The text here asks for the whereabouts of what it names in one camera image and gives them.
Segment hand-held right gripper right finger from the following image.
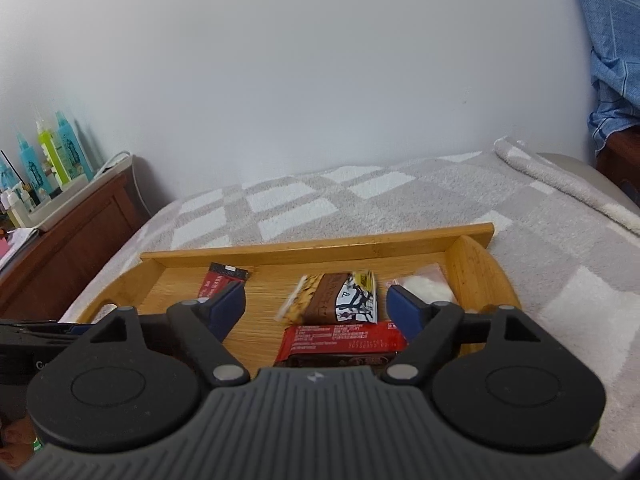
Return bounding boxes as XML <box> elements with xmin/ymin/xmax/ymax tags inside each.
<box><xmin>385</xmin><ymin>284</ymin><xmax>546</xmax><ymax>387</ymax></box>

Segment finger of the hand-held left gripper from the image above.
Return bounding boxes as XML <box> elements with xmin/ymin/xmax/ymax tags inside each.
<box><xmin>17</xmin><ymin>321</ymin><xmax>98</xmax><ymax>344</ymax></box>

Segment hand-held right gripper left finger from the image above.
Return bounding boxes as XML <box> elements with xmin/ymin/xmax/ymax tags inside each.
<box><xmin>75</xmin><ymin>281</ymin><xmax>251</xmax><ymax>388</ymax></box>

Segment wooden tray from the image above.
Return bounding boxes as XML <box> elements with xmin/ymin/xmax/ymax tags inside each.
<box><xmin>75</xmin><ymin>222</ymin><xmax>523</xmax><ymax>368</ymax></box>

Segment brown yellow snack packet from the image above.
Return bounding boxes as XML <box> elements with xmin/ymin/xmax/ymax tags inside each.
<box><xmin>275</xmin><ymin>270</ymin><xmax>378</xmax><ymax>326</ymax></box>

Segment red black snack packet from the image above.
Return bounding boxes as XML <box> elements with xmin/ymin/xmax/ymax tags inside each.
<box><xmin>197</xmin><ymin>262</ymin><xmax>253</xmax><ymax>301</ymax></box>

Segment clear white snack packet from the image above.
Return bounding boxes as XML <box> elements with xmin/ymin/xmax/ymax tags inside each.
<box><xmin>387</xmin><ymin>266</ymin><xmax>456</xmax><ymax>306</ymax></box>

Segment red brown snack packet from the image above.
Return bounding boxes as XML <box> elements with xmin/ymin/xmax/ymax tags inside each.
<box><xmin>273</xmin><ymin>322</ymin><xmax>408</xmax><ymax>370</ymax></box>

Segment wooden cabinet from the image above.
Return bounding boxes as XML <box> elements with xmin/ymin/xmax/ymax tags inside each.
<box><xmin>0</xmin><ymin>170</ymin><xmax>151</xmax><ymax>321</ymax></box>

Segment stack of papers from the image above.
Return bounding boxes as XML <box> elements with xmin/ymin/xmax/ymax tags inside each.
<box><xmin>0</xmin><ymin>227</ymin><xmax>43</xmax><ymax>272</ymax></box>

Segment beige oval tray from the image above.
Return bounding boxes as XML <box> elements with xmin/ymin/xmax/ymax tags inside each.
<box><xmin>27</xmin><ymin>151</ymin><xmax>135</xmax><ymax>232</ymax></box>

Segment small white bottles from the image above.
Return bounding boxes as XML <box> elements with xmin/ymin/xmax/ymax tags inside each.
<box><xmin>0</xmin><ymin>185</ymin><xmax>37</xmax><ymax>228</ymax></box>

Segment teal spray bottle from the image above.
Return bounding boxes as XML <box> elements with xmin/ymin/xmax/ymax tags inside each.
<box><xmin>16</xmin><ymin>132</ymin><xmax>45</xmax><ymax>198</ymax></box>
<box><xmin>54</xmin><ymin>111</ymin><xmax>94</xmax><ymax>182</ymax></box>

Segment green spray bottle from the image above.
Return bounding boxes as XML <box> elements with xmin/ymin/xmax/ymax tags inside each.
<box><xmin>36</xmin><ymin>120</ymin><xmax>71</xmax><ymax>187</ymax></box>

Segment wooden chair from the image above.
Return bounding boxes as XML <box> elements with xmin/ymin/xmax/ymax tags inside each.
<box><xmin>595</xmin><ymin>127</ymin><xmax>640</xmax><ymax>201</ymax></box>

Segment blue checked cloth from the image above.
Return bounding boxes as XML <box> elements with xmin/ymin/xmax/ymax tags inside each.
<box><xmin>565</xmin><ymin>0</ymin><xmax>640</xmax><ymax>156</ymax></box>

